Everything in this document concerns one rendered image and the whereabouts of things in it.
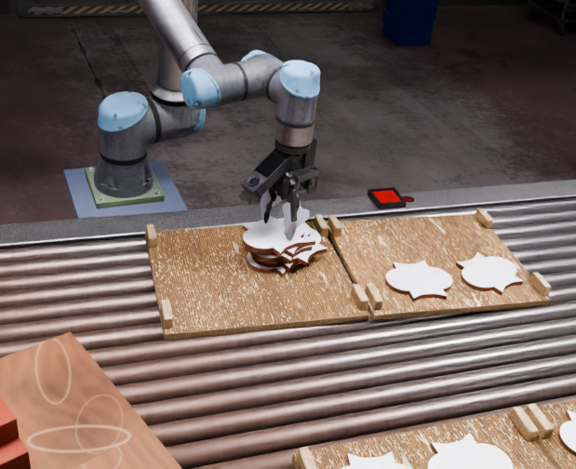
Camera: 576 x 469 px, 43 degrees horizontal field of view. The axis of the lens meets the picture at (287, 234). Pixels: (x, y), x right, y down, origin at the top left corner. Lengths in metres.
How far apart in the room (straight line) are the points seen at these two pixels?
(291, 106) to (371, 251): 0.44
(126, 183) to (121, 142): 0.11
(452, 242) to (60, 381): 0.99
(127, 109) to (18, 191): 1.96
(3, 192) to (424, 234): 2.40
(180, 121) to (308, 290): 0.59
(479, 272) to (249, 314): 0.53
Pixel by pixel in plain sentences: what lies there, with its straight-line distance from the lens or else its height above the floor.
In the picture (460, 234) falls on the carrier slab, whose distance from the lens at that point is 1.81.
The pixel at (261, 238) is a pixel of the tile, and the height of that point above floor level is 1.01.
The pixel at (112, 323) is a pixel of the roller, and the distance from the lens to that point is 1.45.
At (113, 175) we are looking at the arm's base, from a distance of 1.86.
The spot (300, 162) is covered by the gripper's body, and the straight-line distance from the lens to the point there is 1.48.
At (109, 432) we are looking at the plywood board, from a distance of 1.08.
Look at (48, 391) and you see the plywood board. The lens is 1.15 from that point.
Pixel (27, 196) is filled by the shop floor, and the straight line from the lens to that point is 3.65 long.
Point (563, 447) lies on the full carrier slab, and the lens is 1.35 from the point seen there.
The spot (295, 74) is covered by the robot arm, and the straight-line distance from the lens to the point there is 1.37.
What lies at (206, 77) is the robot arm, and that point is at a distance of 1.38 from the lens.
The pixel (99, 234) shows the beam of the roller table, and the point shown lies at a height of 0.91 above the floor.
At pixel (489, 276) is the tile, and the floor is 0.95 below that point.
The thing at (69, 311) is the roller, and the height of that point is 0.91.
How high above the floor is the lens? 1.85
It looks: 33 degrees down
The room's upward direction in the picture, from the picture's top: 7 degrees clockwise
